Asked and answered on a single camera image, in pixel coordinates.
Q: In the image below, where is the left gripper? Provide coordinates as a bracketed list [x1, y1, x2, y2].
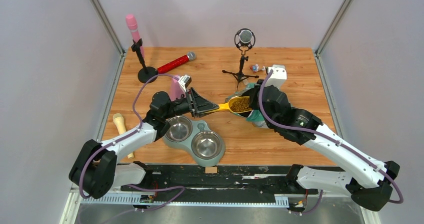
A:
[162, 86, 218, 119]

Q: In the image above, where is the yellow plastic scoop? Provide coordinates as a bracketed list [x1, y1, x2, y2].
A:
[218, 96, 252, 114]

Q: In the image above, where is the green pet food bag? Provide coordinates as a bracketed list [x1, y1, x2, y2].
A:
[226, 83, 269, 129]

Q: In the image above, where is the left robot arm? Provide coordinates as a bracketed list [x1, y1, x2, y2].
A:
[68, 88, 219, 199]

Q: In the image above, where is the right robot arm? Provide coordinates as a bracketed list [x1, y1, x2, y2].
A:
[243, 84, 404, 212]

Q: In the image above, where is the grey double pet bowl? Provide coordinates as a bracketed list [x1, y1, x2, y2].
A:
[162, 116, 226, 168]

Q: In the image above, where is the black tripod mic stand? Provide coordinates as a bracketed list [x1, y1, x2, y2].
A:
[222, 48, 259, 91]

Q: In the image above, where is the small toy figurine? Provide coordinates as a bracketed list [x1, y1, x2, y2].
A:
[250, 64, 267, 73]

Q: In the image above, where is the pink metronome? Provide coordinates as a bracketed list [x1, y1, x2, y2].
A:
[169, 75, 185, 101]

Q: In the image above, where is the red glitter microphone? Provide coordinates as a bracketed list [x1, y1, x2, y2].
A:
[157, 52, 197, 74]

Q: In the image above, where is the silver studio microphone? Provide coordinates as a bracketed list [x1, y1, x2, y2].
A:
[234, 28, 256, 50]

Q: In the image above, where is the black round-base mic stand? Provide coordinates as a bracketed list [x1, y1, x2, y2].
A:
[131, 38, 158, 84]

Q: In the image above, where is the pink microphone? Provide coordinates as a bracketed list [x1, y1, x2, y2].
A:
[125, 14, 145, 58]

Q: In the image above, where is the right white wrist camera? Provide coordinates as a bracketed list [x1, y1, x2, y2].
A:
[265, 64, 288, 89]

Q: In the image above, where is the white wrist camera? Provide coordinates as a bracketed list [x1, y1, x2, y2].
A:
[177, 75, 192, 92]
[265, 64, 288, 89]

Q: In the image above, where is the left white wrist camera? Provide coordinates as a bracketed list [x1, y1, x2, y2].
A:
[177, 75, 192, 92]

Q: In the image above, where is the wooden block on rail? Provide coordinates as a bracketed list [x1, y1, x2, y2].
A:
[204, 167, 218, 174]

